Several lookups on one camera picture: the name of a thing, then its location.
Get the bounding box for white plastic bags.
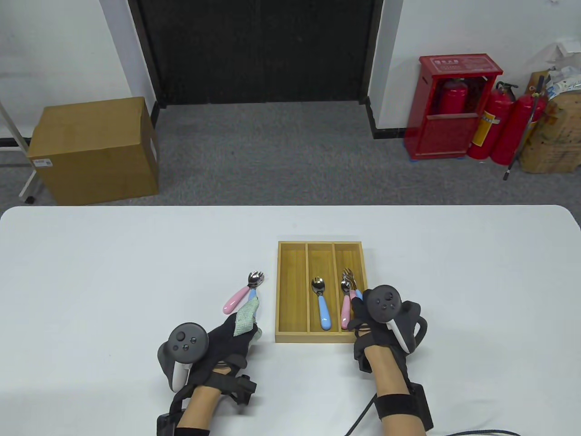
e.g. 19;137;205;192
545;40;581;98

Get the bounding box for white stand with caster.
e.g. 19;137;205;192
0;100;38;204

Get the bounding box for green fish scale cleaning cloth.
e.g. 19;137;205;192
234;295;263;341

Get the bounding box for red fire extinguisher cabinet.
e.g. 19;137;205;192
404;54;503;160

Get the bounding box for person's left forearm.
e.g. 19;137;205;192
175;384;223;436

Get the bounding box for black white handheld controller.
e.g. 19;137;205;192
362;285;428;355
158;322;210;392

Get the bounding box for red extinguisher inside cabinet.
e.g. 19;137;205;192
438;78;469;115

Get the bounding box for worn brown carton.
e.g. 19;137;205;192
519;70;581;174

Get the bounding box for person's right hand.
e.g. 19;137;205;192
347;297;411;374

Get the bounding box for wooden three-compartment tray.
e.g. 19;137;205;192
276;241;369;344

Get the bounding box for person's left hand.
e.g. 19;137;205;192
187;313;259;387

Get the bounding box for plain red fire extinguisher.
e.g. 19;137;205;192
490;93;547;165

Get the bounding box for thin black cable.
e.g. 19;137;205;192
346;394;522;436

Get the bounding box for thick black sleeved cable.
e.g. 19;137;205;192
169;385;196;415

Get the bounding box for person's right forearm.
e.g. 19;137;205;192
364;346;425;436

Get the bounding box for black forearm strap box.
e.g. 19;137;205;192
376;384;434;432
157;411;182;436

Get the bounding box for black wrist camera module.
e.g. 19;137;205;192
225;375;257;406
353;347;375;374

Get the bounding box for black double door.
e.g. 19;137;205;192
128;0;384;107

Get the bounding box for thin black stick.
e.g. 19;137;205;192
503;75;545;181

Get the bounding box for brown cardboard box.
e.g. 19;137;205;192
27;96;160;206

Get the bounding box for red extinguisher yellow label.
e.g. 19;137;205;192
468;82;519;160

